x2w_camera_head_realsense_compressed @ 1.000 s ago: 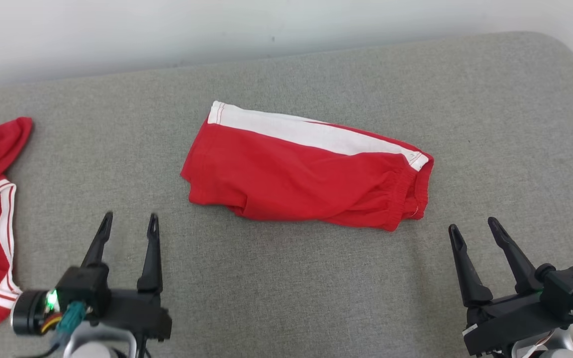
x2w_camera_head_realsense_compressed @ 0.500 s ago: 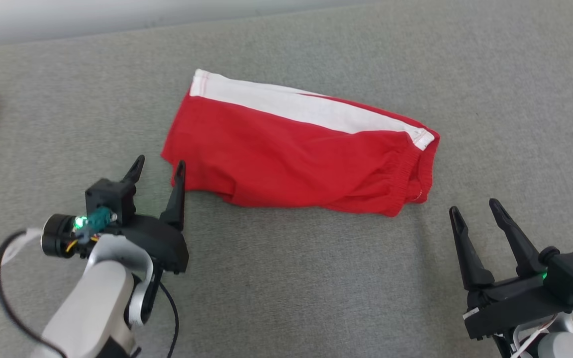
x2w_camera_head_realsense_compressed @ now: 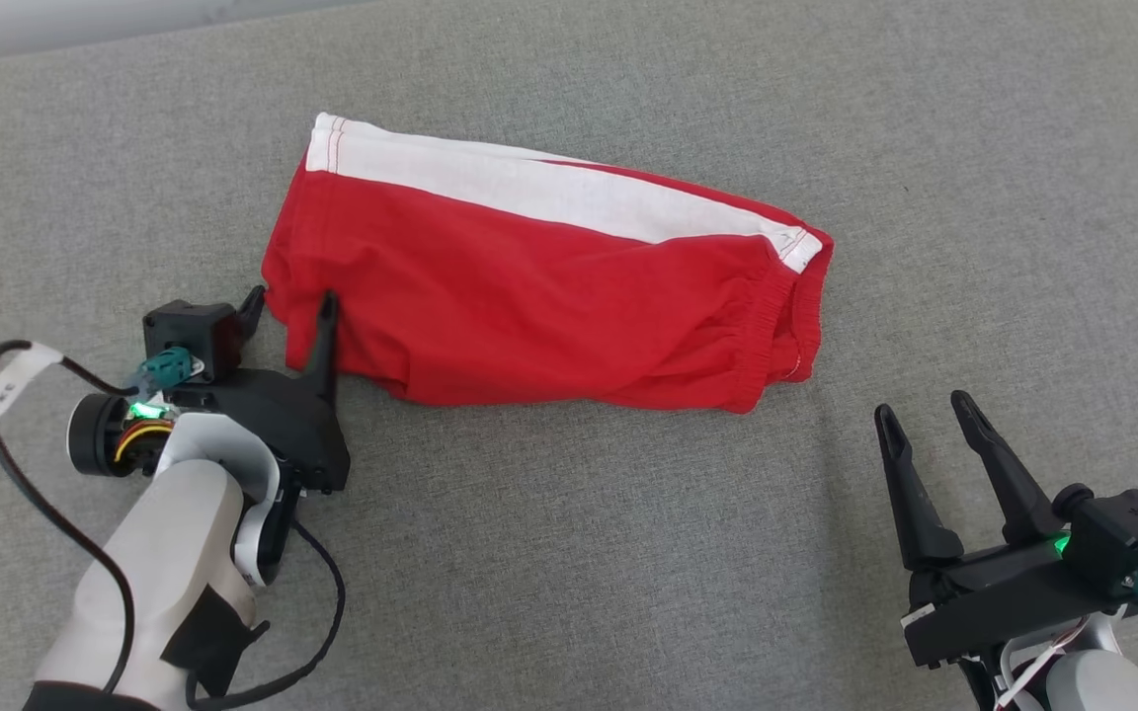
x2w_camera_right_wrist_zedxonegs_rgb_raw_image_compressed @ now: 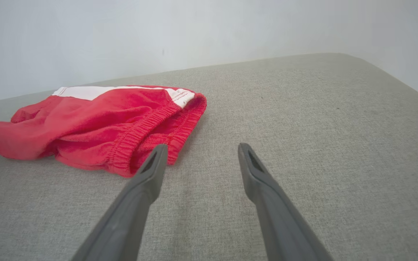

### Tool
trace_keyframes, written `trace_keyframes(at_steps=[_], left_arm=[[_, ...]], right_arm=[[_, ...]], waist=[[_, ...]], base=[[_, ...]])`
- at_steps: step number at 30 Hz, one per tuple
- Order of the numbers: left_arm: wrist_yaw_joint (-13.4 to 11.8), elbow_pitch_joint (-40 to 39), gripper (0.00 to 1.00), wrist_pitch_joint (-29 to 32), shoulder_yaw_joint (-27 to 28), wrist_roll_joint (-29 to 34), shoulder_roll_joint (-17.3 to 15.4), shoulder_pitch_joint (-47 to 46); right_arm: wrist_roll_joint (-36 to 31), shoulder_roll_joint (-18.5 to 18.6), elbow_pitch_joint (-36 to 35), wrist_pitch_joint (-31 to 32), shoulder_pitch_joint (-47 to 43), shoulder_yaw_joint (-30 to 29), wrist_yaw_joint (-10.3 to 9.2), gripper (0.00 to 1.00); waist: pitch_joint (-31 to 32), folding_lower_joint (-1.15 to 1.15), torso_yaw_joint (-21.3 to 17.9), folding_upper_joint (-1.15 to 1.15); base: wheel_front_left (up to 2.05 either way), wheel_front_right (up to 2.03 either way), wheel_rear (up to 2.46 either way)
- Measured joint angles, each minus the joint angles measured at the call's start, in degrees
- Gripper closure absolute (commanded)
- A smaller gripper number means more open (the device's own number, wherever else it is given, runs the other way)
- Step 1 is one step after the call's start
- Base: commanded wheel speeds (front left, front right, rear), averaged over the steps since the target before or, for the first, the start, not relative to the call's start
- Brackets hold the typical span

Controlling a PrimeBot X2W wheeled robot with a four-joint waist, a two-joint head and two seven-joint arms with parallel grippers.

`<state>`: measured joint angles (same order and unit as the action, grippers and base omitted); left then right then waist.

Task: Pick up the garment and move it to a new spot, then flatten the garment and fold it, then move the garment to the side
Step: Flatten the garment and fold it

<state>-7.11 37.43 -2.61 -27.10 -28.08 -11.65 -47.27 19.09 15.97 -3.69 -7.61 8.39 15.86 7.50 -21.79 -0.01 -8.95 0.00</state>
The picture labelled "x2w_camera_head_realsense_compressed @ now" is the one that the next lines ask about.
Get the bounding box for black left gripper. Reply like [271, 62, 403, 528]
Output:
[172, 284, 352, 496]

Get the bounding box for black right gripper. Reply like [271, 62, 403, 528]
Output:
[873, 390, 1125, 671]

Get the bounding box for red shorts with white stripe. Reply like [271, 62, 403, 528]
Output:
[261, 112, 836, 415]

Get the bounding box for grey fabric sofa cushion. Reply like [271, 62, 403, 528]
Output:
[0, 0, 1138, 711]

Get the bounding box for teal left camera connector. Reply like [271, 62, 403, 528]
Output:
[128, 346, 197, 398]

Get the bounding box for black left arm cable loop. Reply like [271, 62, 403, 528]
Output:
[184, 517, 349, 711]

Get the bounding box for white cable label tag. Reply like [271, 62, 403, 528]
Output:
[0, 345, 67, 427]

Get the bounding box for black left camera cable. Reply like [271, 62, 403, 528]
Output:
[0, 340, 140, 697]

